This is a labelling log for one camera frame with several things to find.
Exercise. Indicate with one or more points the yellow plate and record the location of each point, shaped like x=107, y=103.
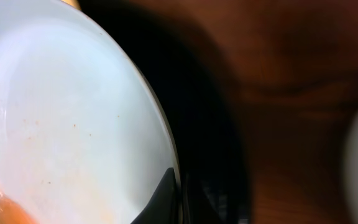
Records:
x=73, y=3

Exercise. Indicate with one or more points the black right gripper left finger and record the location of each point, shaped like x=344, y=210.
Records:
x=162, y=202

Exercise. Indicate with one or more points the light blue plate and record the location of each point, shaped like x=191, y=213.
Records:
x=82, y=136

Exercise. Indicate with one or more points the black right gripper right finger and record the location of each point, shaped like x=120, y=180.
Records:
x=203, y=203

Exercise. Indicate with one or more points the round black tray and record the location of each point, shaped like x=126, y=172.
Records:
x=207, y=144

